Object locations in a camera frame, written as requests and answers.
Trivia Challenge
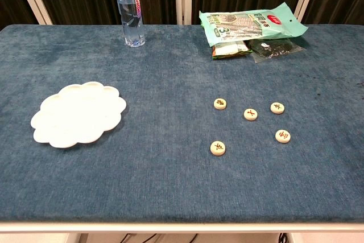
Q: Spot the small green orange packet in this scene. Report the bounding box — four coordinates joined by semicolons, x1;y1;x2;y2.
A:
210;40;253;61

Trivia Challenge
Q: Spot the teal dishcloth package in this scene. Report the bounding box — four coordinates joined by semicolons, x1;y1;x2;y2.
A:
198;1;309;48

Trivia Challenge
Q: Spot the white flower-shaped paint palette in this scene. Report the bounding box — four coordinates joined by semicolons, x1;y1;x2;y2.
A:
30;81;127;149

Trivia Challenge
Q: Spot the clear bag with black contents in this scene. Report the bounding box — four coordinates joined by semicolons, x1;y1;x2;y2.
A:
246;37;307;64

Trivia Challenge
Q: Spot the clear plastic water bottle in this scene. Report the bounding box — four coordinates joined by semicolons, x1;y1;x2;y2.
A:
114;0;146;48

